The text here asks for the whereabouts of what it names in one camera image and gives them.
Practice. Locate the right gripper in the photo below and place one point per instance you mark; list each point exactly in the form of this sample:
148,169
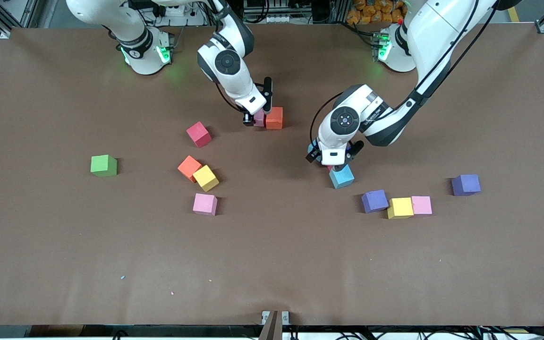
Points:
248,118

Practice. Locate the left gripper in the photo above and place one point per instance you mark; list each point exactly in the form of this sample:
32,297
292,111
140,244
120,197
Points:
343,162

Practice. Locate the blue foam cube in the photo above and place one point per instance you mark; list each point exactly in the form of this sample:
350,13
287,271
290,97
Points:
343,178
314,152

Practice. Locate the pink foam cube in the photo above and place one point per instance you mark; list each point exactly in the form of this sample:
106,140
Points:
422,205
204,204
259,119

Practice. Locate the red foam cube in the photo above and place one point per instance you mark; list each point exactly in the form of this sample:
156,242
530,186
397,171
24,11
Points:
330,167
199,134

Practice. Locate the orange foam cube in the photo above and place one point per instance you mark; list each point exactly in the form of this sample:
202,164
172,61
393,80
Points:
275,118
189,166

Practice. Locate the yellow foam cube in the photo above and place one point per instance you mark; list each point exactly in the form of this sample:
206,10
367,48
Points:
205,177
400,208

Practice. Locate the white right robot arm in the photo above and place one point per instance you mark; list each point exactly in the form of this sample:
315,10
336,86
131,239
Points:
234,82

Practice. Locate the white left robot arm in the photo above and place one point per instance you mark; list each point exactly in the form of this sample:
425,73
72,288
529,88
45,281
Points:
442,28

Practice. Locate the purple foam cube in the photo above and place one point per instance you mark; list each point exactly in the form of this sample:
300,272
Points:
465,184
374,201

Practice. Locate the white power strip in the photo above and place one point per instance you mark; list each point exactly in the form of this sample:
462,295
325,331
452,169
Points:
276,19

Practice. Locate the brown table cover sheet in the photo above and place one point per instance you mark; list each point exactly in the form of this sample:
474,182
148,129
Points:
272,259

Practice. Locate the orange objects pile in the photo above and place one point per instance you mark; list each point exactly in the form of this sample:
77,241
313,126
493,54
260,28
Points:
366,14

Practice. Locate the green foam cube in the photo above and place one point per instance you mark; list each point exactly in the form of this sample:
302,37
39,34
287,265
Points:
103,166

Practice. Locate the metal table edge bracket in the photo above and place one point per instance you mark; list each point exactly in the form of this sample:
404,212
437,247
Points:
266,315

